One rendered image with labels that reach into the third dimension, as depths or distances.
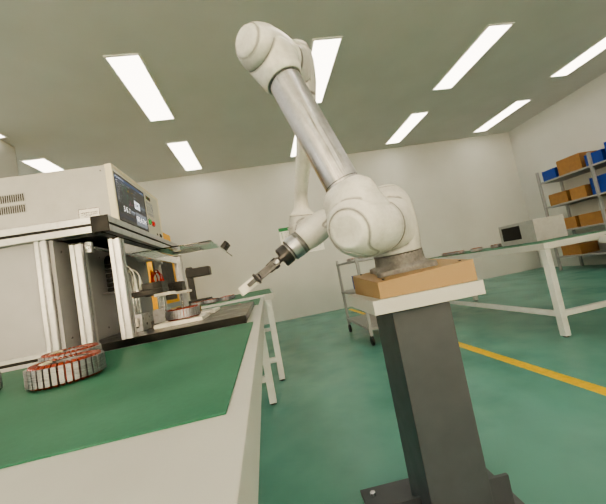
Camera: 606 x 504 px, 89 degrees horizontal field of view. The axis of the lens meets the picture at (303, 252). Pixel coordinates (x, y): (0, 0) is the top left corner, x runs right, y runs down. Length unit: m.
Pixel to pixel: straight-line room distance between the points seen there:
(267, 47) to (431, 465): 1.26
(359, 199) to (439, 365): 0.54
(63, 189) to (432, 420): 1.32
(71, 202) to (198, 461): 1.06
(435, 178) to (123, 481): 7.75
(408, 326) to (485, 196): 7.54
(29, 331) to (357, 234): 0.89
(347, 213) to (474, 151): 7.92
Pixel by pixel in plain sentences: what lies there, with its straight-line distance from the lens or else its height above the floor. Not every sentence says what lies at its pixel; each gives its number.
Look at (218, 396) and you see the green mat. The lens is 0.35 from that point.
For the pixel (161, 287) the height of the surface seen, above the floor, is 0.90.
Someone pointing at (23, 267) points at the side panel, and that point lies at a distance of 1.11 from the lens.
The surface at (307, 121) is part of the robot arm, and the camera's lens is 0.92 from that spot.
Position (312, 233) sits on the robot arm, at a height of 0.99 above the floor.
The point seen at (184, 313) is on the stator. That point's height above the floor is 0.80.
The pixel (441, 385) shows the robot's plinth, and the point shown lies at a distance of 1.05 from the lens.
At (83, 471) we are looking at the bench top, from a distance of 0.30.
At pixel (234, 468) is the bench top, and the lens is 0.23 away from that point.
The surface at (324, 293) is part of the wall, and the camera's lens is 6.55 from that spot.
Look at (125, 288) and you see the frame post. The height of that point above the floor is 0.91.
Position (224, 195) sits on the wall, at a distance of 6.73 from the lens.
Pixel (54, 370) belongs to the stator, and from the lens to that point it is 0.64.
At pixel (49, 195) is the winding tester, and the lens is 1.26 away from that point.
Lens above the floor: 0.85
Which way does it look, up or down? 4 degrees up
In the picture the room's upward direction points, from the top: 11 degrees counter-clockwise
